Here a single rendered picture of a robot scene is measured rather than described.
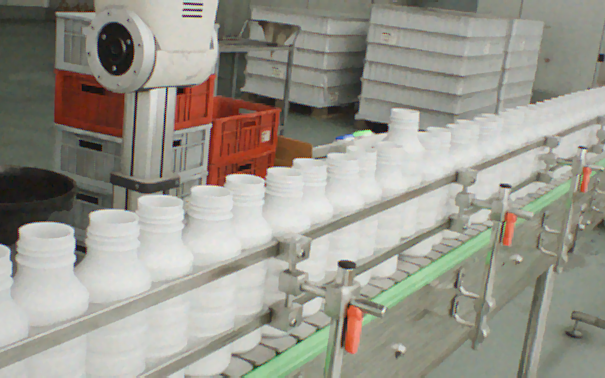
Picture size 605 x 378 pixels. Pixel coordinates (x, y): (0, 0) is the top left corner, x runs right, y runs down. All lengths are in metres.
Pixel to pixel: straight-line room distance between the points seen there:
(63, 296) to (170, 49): 0.97
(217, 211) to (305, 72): 7.45
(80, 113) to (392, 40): 4.62
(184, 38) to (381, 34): 6.13
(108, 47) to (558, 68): 9.88
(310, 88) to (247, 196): 7.37
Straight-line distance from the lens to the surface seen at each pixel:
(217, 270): 0.67
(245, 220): 0.74
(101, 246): 0.60
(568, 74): 11.14
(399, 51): 7.53
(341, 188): 0.88
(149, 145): 1.58
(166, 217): 0.64
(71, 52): 3.34
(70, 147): 3.40
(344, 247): 0.89
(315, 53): 8.05
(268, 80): 8.38
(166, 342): 0.67
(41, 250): 0.56
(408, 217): 1.04
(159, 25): 1.48
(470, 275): 1.26
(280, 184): 0.78
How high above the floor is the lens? 1.35
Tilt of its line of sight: 15 degrees down
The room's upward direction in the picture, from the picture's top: 7 degrees clockwise
